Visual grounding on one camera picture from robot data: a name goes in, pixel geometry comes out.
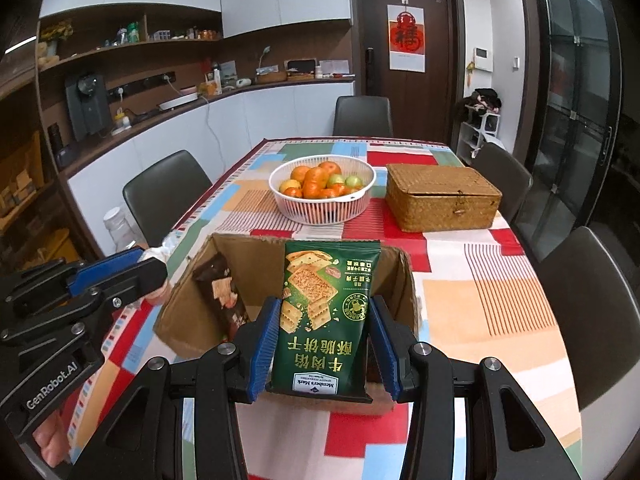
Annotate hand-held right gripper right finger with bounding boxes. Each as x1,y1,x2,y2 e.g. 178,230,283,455
367,295,583,480

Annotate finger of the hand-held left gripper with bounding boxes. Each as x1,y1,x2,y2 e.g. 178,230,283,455
0,246,149,319
0,259,170,347

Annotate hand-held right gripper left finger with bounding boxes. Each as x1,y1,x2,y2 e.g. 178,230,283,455
65,296,283,480

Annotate green cracker packet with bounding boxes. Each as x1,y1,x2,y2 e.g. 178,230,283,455
270,240,382,403

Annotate cardboard box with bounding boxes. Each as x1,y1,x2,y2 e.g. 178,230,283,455
152,232,421,417

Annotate brown snack packet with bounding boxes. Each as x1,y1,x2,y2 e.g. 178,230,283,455
192,251,251,341

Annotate person's left hand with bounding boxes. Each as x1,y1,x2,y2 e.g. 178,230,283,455
32,407,71,467

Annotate pink drink bottle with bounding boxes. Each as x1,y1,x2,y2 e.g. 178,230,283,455
102,206,168,306

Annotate dark grey dining chair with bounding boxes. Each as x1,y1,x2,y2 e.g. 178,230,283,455
537,226,640,411
122,150,213,248
470,142,533,223
332,95,394,137

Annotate wooden shelf cabinet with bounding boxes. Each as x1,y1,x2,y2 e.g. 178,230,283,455
0,75,76,271

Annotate white plastic fruit basket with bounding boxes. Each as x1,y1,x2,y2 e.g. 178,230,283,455
269,156,377,225

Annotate wicker box with lid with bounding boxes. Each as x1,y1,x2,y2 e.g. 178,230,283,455
385,163,502,233

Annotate black coffee machine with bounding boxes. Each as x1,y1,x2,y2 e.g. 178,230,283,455
65,72,111,142

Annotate pile of oranges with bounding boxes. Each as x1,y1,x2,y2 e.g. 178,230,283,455
279,160,363,200

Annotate white flat appliance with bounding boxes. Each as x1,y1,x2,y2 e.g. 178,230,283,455
158,91,198,111

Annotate white lower cabinets with counter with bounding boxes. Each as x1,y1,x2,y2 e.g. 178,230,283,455
50,77,357,231

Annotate white shoe rack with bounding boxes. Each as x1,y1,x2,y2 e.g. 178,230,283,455
457,112,501,166

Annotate yellow flowers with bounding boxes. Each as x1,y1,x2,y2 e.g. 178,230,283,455
40,20,75,43

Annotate dark brown door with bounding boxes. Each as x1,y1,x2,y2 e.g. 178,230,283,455
348,0,468,141

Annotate dark bags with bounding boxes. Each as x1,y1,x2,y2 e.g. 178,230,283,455
464,88,502,113

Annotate black framed box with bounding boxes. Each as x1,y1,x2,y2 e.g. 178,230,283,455
286,59,317,79

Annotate black framed glass sliding door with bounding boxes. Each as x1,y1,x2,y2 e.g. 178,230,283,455
517,0,631,261

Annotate white power cable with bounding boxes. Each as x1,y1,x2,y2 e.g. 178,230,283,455
165,77,221,156

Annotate wall power outlets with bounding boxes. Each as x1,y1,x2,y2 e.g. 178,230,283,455
107,71,177,98

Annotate wooden wall shelf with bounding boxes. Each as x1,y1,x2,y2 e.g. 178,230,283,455
36,4,223,73

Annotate red and white wall calendar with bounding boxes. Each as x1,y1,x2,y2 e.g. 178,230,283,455
387,0,427,72

